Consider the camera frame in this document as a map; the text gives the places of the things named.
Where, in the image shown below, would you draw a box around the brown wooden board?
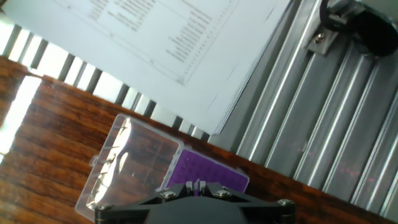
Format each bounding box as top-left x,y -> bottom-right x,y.
0,55 -> 398,224

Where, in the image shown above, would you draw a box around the white printed paper sheets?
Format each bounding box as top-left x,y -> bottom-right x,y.
0,0 -> 295,136

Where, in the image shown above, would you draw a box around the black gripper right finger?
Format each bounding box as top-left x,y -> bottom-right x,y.
201,182 -> 296,224

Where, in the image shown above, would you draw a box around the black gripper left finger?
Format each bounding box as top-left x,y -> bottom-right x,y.
95,182 -> 200,224

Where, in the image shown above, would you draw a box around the purple pipette tip box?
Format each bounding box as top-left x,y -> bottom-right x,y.
74,113 -> 251,222

